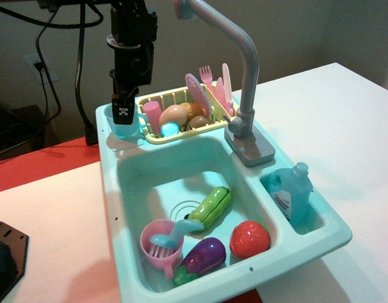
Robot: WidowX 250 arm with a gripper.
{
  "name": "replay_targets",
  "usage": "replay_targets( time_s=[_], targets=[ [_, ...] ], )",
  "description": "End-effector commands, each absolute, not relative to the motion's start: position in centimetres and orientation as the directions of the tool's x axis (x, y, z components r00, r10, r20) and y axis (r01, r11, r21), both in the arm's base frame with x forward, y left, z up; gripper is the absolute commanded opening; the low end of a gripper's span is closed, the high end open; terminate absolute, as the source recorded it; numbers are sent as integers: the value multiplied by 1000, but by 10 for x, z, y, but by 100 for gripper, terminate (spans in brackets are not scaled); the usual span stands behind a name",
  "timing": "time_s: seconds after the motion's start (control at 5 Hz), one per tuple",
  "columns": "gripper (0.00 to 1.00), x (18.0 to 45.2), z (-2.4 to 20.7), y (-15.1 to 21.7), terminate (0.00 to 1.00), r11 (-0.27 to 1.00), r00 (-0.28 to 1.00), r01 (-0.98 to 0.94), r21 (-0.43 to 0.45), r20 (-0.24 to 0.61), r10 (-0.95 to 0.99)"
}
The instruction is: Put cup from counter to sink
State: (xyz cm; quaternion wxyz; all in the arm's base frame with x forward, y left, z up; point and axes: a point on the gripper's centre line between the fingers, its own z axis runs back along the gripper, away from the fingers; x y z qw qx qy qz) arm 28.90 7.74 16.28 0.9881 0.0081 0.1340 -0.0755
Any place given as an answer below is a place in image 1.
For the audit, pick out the translucent blue toy cup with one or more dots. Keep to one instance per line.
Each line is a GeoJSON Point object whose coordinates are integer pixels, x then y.
{"type": "Point", "coordinates": [124, 131]}

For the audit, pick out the mint green toy sink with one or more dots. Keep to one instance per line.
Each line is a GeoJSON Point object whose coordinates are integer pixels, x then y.
{"type": "Point", "coordinates": [143, 182]}

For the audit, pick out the pink toy fork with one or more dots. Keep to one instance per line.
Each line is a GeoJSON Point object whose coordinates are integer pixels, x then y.
{"type": "Point", "coordinates": [207, 78]}

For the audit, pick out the pink toy plate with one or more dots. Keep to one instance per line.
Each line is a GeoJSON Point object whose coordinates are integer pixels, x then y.
{"type": "Point", "coordinates": [198, 93]}

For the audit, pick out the green toy pea pod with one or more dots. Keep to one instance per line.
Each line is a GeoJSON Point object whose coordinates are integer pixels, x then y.
{"type": "Point", "coordinates": [211, 208]}

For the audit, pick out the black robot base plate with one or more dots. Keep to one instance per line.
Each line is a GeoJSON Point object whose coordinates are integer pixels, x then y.
{"type": "Point", "coordinates": [13, 255]}

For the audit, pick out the beige toy egg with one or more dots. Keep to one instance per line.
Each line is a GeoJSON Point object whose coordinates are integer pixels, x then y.
{"type": "Point", "coordinates": [174, 113]}

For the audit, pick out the brown toy bread roll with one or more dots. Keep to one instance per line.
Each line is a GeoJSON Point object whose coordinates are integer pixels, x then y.
{"type": "Point", "coordinates": [198, 122]}

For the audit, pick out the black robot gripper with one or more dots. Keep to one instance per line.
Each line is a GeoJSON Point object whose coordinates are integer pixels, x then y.
{"type": "Point", "coordinates": [133, 31]}

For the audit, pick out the grey toy faucet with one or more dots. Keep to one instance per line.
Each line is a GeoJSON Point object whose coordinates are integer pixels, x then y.
{"type": "Point", "coordinates": [245, 139]}

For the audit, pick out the blue toy dish brush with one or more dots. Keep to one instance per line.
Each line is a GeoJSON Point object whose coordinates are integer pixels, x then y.
{"type": "Point", "coordinates": [164, 245]}

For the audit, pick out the pink toy cup in rack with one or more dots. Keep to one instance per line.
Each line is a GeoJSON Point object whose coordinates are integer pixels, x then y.
{"type": "Point", "coordinates": [153, 111]}

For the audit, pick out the white wall outlet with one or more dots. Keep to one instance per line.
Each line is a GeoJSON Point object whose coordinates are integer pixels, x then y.
{"type": "Point", "coordinates": [35, 66]}

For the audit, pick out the blue dish soap bottle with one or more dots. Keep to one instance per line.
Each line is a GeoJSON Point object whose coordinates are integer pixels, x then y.
{"type": "Point", "coordinates": [290, 189]}

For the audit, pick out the pink toy knife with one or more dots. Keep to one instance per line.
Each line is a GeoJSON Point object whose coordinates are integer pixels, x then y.
{"type": "Point", "coordinates": [228, 89]}

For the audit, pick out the yellow dish drying rack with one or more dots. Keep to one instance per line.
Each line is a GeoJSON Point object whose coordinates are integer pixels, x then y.
{"type": "Point", "coordinates": [178, 96]}

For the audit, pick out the brown toy potato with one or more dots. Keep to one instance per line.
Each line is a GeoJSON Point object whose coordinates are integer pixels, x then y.
{"type": "Point", "coordinates": [192, 109]}

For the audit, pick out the purple toy eggplant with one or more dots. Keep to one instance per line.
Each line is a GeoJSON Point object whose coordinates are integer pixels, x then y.
{"type": "Point", "coordinates": [206, 256]}

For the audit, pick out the red toy strawberry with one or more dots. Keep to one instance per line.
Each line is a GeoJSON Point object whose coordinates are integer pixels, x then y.
{"type": "Point", "coordinates": [248, 239]}

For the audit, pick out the pink toy mug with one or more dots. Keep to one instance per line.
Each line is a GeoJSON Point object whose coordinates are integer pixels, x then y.
{"type": "Point", "coordinates": [161, 226]}

